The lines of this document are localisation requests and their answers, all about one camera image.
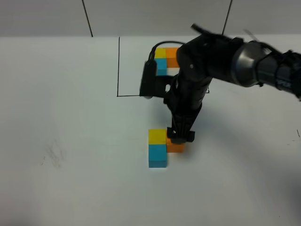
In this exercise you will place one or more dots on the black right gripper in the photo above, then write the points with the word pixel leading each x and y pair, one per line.
pixel 184 100

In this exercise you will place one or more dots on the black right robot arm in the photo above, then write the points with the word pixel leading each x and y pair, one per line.
pixel 215 56

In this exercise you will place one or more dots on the template blue block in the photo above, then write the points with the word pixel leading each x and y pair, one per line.
pixel 161 66

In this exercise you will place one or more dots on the template orange block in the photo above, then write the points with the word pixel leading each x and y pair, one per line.
pixel 171 61

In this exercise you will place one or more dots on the template yellow block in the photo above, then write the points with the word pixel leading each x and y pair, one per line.
pixel 160 53

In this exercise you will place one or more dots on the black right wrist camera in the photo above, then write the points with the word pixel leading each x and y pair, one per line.
pixel 151 84

